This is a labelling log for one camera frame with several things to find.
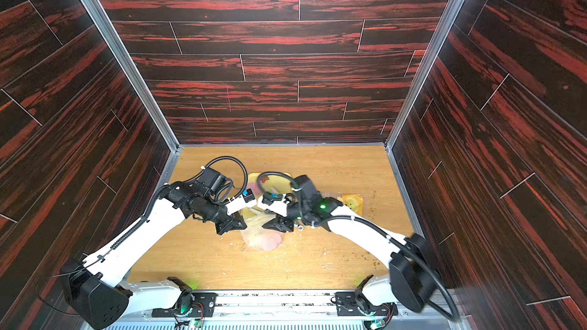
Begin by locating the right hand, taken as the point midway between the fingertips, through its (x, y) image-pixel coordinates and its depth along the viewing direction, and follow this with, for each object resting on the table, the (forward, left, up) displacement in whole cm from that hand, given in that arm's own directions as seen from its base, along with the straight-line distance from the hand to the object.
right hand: (269, 213), depth 78 cm
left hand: (-5, +7, +1) cm, 9 cm away
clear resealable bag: (-4, +5, -13) cm, 14 cm away
